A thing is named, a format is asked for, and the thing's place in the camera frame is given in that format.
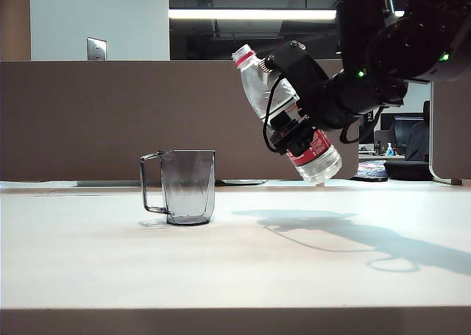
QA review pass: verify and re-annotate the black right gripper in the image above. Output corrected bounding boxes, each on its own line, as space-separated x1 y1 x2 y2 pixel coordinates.
270 77 338 158

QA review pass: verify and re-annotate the clear water bottle red label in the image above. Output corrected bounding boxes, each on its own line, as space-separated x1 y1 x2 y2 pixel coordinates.
231 43 343 184

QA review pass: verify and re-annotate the grey transparent plastic mug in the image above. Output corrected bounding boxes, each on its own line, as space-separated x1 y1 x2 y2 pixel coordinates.
140 149 217 226

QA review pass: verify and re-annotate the oval grey partition foot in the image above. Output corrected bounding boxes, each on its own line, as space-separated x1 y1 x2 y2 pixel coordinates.
216 179 269 186

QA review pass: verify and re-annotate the black sign with numeral two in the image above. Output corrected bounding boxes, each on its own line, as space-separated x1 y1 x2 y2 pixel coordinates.
360 110 375 144

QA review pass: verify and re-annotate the patterned dark bag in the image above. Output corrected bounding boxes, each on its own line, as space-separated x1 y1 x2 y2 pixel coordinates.
351 160 389 183

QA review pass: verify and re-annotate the dark computer monitor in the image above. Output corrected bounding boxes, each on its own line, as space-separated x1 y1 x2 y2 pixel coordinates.
380 113 428 155

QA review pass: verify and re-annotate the round black cushion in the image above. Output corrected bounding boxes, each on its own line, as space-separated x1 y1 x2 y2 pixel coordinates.
384 160 432 181

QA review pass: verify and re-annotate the long ceiling light strip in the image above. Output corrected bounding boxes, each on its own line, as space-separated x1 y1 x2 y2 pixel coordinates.
169 9 406 21

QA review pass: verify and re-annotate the dark office chair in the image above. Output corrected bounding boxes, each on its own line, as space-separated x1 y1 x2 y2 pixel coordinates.
404 99 431 162

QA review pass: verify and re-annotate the wide brown desk partition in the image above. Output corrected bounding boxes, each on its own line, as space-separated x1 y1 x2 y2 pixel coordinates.
0 59 361 182

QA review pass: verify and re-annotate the brown partition with white edge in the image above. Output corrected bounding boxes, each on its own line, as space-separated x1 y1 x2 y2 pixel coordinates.
429 80 471 186

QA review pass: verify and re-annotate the thin black camera cable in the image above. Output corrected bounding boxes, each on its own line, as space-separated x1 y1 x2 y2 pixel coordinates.
262 75 283 154

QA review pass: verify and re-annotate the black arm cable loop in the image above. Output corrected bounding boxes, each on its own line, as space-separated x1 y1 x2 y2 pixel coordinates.
339 108 382 145

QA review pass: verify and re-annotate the black wrist camera block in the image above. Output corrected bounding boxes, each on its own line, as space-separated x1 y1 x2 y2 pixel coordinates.
257 40 327 102

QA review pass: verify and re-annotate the metal wall switch plate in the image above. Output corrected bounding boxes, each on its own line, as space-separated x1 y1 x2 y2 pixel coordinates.
86 37 108 61

